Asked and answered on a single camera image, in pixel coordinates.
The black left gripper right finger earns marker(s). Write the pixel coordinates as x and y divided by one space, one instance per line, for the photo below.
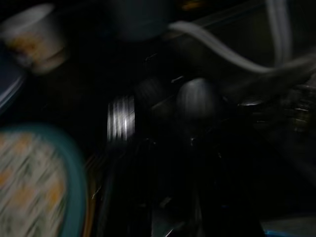
196 98

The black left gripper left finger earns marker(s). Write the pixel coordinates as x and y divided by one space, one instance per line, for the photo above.
148 93

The ribbed silver metal object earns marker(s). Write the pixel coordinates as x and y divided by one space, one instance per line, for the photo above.
121 121

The white floral paper cup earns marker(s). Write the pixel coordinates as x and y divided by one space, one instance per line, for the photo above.
34 37

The floral plate with teal rim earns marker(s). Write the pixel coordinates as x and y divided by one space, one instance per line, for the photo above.
32 182

